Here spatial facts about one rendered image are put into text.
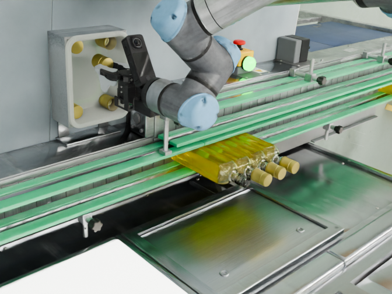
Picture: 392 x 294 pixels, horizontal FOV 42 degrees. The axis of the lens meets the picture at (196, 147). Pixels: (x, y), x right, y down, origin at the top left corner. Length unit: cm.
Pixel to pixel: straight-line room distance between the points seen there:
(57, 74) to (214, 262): 57
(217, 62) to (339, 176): 86
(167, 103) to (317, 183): 79
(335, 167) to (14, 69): 110
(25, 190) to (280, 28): 108
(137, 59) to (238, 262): 51
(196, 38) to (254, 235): 57
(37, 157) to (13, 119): 11
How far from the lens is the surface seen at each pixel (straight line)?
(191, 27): 94
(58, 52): 124
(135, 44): 114
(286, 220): 139
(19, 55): 125
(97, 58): 126
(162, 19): 94
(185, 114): 100
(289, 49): 182
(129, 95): 114
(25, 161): 124
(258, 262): 122
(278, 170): 134
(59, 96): 128
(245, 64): 161
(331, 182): 172
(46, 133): 134
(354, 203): 161
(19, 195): 114
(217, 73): 103
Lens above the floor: 186
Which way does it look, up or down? 41 degrees down
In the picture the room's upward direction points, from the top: 116 degrees clockwise
